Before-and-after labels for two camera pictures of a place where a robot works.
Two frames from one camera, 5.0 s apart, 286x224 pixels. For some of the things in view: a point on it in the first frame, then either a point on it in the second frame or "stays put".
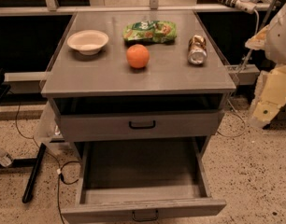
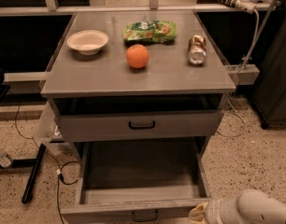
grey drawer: [143, 181] stays put
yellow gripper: [280, 39] → [214, 209]
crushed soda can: [197, 49] stays put
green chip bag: [150, 31] stays put
